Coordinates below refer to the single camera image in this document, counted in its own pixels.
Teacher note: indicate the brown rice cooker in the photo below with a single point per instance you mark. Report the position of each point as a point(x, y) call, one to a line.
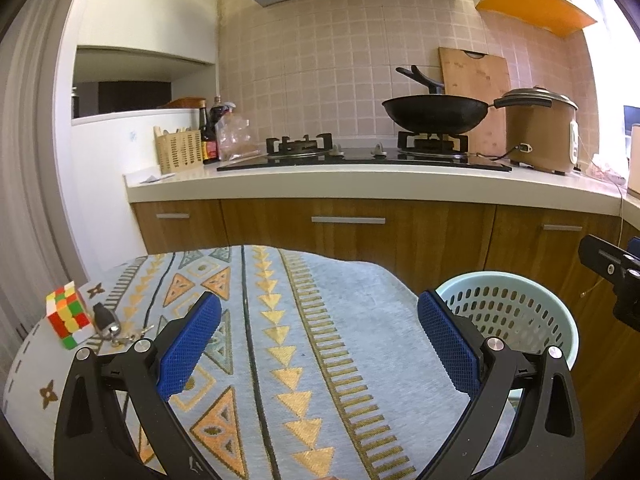
point(537, 140)

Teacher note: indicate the patterned grey tablecloth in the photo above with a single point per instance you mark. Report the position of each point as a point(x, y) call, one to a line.
point(310, 320)

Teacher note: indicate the black wok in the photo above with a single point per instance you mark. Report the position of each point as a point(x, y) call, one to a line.
point(435, 112)

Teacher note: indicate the beige slotted utensil holder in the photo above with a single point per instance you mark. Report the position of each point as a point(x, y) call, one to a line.
point(179, 152)

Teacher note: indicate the colourful puzzle cube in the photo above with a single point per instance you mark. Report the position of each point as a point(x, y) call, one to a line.
point(70, 315)

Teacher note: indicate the pink patterned packet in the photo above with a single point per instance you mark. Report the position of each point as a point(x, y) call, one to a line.
point(607, 172)

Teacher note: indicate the dark soy sauce bottle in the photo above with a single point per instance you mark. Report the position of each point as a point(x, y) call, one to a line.
point(210, 145)

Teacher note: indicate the cream electric kettle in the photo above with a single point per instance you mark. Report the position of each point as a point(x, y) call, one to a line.
point(635, 152)

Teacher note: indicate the clear plastic bag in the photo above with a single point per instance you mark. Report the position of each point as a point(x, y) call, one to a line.
point(237, 135)

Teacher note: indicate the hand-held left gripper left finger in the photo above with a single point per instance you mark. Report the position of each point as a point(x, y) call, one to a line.
point(190, 345)

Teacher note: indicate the black gas stove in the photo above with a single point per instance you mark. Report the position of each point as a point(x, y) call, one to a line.
point(365, 157)

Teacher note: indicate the small paper scrap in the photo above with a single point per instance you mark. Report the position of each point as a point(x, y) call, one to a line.
point(157, 177)

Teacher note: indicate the black car key fob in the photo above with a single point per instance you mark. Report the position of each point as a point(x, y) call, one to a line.
point(105, 319)

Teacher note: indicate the light blue perforated basket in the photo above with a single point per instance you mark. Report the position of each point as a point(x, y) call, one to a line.
point(500, 305)

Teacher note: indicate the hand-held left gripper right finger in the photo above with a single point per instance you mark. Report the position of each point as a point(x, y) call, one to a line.
point(447, 345)

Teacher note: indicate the wooden cutting board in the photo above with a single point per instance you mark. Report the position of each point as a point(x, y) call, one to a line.
point(475, 75)

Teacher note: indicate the metal key bunch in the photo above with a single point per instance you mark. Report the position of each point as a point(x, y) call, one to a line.
point(131, 336)

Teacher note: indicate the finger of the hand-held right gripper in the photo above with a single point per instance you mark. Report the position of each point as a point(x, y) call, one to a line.
point(605, 257)
point(635, 249)

